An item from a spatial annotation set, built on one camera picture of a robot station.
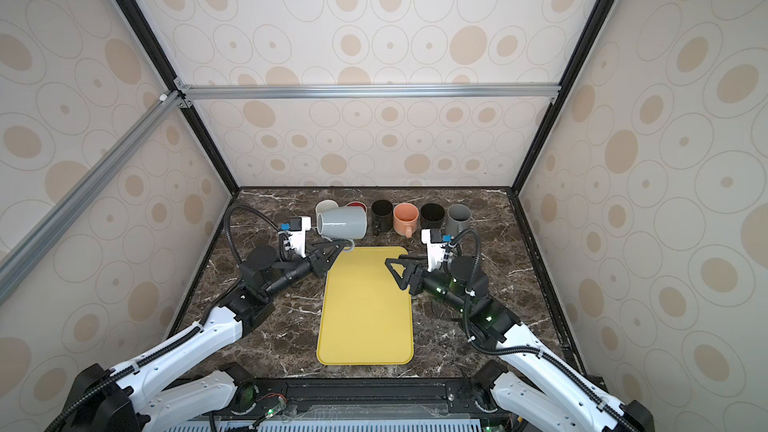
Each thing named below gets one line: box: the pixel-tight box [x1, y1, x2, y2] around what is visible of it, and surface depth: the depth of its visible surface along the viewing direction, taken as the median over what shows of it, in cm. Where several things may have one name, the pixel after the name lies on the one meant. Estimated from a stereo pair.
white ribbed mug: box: [315, 199, 339, 217], surface depth 107 cm
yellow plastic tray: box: [316, 246, 414, 365], surface depth 86 cm
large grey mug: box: [446, 203, 475, 237], surface depth 101 cm
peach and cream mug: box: [393, 202, 419, 239], surface depth 103 cm
